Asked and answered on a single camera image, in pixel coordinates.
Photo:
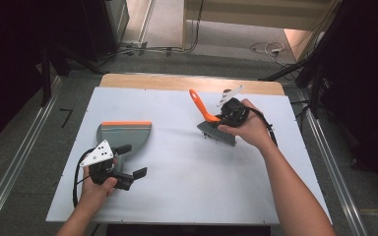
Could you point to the person's right hand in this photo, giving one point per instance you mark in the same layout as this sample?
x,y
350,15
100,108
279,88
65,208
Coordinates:
x,y
252,129

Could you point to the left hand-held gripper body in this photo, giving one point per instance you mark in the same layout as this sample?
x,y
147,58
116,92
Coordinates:
x,y
99,155

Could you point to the wooden table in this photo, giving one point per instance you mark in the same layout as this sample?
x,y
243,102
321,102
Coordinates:
x,y
164,82

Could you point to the black metal stand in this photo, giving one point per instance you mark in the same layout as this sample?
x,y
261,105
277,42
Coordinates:
x,y
46,75
311,82

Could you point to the beige wooden furniture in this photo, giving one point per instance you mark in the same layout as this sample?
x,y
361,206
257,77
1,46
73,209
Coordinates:
x,y
259,13

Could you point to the grey cabinet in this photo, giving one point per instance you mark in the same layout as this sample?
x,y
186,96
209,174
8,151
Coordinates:
x,y
118,18

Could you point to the metal floor rail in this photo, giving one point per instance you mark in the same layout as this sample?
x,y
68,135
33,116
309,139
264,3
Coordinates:
x,y
338,187
16,167

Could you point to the grey dustpan with orange lip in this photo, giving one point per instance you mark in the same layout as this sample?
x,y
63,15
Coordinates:
x,y
124,134

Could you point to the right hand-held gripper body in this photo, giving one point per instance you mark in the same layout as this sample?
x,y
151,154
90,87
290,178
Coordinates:
x,y
234,109

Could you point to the orange and grey hand brush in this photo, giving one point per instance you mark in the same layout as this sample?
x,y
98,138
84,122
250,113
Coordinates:
x,y
201,106

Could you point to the person's left hand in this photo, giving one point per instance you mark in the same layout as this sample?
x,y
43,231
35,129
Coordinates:
x,y
95,193

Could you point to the white table board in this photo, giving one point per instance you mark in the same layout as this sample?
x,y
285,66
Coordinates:
x,y
183,183

